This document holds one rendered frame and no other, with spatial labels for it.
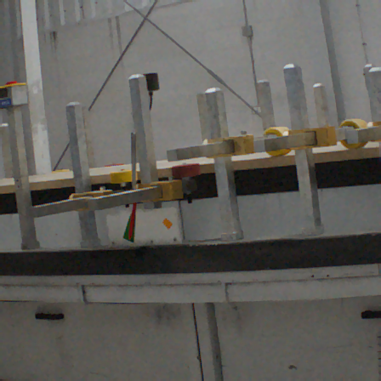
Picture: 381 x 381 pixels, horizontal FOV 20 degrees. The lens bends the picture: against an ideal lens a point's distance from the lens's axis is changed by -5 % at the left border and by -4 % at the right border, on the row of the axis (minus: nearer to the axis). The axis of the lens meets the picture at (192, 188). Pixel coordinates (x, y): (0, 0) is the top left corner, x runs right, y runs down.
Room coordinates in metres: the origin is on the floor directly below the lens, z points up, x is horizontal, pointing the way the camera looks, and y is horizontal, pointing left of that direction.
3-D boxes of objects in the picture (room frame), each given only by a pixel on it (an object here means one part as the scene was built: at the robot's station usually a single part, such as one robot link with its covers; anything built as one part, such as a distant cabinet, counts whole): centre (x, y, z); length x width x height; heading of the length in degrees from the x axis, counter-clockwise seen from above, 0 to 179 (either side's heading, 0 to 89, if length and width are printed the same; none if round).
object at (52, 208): (3.18, 0.31, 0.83); 0.43 x 0.03 x 0.04; 144
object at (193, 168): (3.17, 0.01, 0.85); 0.08 x 0.08 x 0.11
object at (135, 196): (3.01, 0.13, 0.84); 0.43 x 0.03 x 0.04; 144
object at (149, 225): (3.09, 0.15, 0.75); 0.26 x 0.01 x 0.10; 54
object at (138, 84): (3.10, 0.11, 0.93); 0.04 x 0.04 x 0.48; 54
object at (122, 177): (3.34, 0.20, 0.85); 0.08 x 0.08 x 0.11
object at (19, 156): (3.40, 0.53, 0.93); 0.05 x 0.05 x 0.45; 54
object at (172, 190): (3.09, 0.09, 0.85); 0.14 x 0.06 x 0.05; 54
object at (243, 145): (2.94, -0.11, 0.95); 0.14 x 0.06 x 0.05; 54
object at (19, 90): (3.40, 0.52, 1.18); 0.07 x 0.07 x 0.08; 54
